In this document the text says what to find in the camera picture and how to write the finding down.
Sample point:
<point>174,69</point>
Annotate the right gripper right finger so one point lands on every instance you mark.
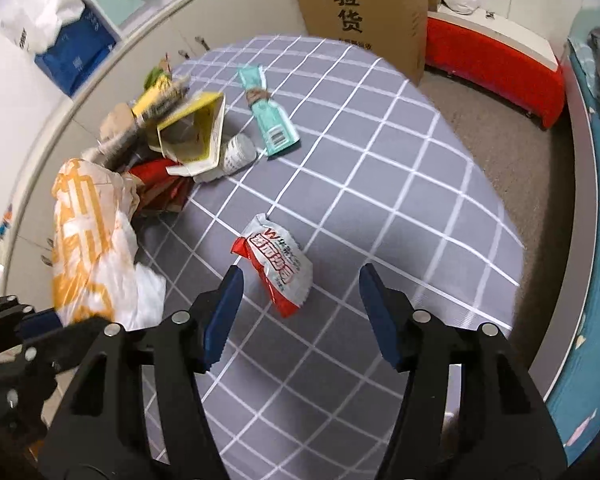
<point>504,427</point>

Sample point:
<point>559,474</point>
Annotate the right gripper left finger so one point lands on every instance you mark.
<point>99,431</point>

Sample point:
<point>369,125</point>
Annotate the orange white plastic bag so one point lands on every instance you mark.
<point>95,272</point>

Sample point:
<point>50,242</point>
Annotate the red brown snack bag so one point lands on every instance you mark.
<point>158,191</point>

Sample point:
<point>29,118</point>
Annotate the red white snack wrapper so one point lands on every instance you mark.
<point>285,271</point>

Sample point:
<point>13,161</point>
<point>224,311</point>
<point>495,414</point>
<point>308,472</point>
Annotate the grey checkered tablecloth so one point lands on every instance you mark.
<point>378,177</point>

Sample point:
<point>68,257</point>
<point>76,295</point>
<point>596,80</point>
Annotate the crumpled grey brown wrapper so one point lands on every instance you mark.
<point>126,130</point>

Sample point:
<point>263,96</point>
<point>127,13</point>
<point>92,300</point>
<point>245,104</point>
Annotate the yellow white open carton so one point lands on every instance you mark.
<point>191,136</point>

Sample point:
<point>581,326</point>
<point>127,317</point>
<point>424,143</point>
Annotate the yellow green snack packet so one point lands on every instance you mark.
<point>156,81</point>

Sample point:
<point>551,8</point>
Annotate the teal wrapper packet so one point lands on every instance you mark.
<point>277,131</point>

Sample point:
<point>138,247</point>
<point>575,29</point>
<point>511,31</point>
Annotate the blue bag on cabinet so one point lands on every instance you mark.
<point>79,49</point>

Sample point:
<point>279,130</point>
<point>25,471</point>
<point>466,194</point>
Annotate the red covered bench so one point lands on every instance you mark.
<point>494,66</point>

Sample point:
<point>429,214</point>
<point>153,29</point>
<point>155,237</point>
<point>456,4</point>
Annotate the brown cardboard box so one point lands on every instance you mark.
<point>396,30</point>

